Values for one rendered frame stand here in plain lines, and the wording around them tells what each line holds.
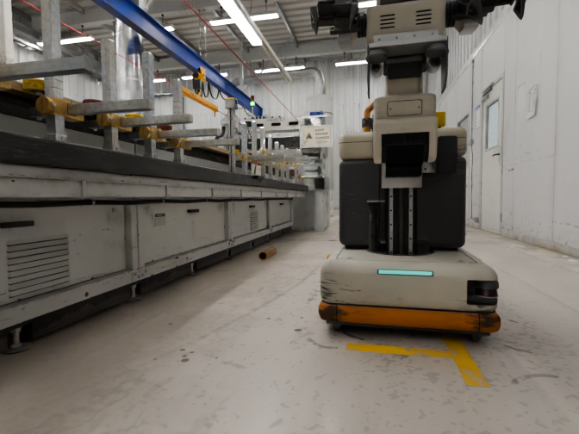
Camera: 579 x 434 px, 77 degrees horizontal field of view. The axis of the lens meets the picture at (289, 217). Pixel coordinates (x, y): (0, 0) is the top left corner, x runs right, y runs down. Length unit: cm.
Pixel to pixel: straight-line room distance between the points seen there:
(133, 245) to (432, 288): 140
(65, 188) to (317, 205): 451
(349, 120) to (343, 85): 113
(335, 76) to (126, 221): 1098
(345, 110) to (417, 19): 1071
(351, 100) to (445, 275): 1105
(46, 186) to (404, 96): 123
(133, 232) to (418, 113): 142
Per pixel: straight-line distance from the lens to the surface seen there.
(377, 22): 154
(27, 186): 130
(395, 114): 144
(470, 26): 155
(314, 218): 557
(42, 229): 164
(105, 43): 163
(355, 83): 1239
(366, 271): 136
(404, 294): 138
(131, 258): 199
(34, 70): 112
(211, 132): 166
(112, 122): 154
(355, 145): 168
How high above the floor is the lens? 52
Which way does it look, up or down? 3 degrees down
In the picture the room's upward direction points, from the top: 1 degrees counter-clockwise
